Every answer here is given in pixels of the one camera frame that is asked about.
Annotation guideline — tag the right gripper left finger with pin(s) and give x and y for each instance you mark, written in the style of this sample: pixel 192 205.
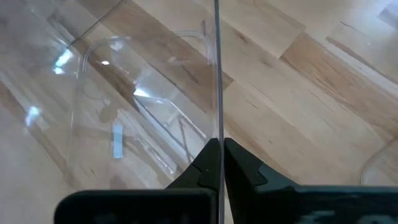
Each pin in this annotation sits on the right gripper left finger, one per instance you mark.
pixel 140 207

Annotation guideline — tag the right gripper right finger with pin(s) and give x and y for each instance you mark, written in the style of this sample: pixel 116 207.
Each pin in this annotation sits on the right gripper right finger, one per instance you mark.
pixel 280 205

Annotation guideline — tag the clear plastic basket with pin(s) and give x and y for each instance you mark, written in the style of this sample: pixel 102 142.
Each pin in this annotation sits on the clear plastic basket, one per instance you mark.
pixel 143 118
pixel 382 168

